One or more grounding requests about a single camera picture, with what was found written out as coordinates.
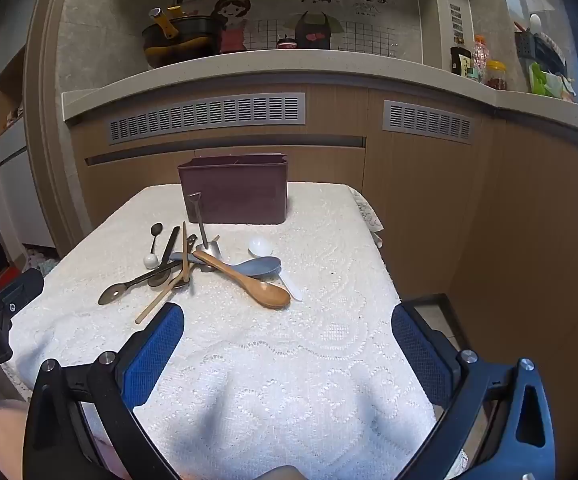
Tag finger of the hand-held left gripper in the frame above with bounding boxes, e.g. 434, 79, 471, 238
0, 268, 44, 313

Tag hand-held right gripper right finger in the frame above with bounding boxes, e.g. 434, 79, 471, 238
391, 301, 556, 480

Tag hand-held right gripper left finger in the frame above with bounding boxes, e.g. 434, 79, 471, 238
23, 302, 186, 480

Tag wooden chopstick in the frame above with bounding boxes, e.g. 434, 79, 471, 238
135, 234, 221, 325

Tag slotted metal spoon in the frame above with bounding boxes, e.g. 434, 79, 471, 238
98, 267, 172, 307

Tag black-handled metal spoon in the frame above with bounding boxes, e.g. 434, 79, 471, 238
148, 227, 182, 288

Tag shovel-shaped metal spoon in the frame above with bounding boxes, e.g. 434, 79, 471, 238
187, 192, 224, 273

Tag wooden spoon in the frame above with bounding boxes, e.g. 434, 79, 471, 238
192, 250, 291, 310

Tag blue-grey plastic rice spoon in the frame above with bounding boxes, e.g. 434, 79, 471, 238
170, 252, 283, 279

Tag white plastic spoon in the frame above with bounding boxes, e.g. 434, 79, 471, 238
248, 236, 304, 303

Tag maroon plastic utensil holder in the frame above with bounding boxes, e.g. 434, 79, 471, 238
178, 156, 290, 225

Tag white lace tablecloth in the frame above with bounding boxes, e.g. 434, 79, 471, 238
1, 182, 470, 480

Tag wooden kitchen cabinet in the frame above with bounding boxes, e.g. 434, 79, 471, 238
69, 82, 578, 391

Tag short grey vent grille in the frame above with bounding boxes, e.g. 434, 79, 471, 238
383, 100, 474, 143

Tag long grey vent grille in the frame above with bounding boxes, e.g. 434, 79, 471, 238
108, 92, 306, 146

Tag yellow-lidded jar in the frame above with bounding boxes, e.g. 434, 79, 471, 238
485, 60, 508, 91

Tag dark sauce bottle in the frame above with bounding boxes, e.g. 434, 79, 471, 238
450, 46, 472, 78

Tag black cooking pot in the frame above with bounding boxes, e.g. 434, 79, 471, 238
141, 15, 220, 68

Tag green and white packets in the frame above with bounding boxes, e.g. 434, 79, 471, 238
529, 62, 577, 98

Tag orange-capped bottle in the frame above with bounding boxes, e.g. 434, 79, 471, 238
471, 35, 487, 83

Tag pale kitchen countertop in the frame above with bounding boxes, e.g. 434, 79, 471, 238
61, 49, 578, 123

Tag dark storage rack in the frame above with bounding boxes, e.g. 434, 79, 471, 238
514, 12, 567, 73

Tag white pipe cover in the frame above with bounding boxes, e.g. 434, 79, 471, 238
416, 0, 484, 68

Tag white wall cabinet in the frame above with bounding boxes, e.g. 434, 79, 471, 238
0, 45, 60, 251

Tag yellow-handled pan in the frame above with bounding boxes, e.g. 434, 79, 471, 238
149, 6, 190, 41

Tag cartoon wall poster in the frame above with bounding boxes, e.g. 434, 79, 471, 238
209, 0, 420, 53

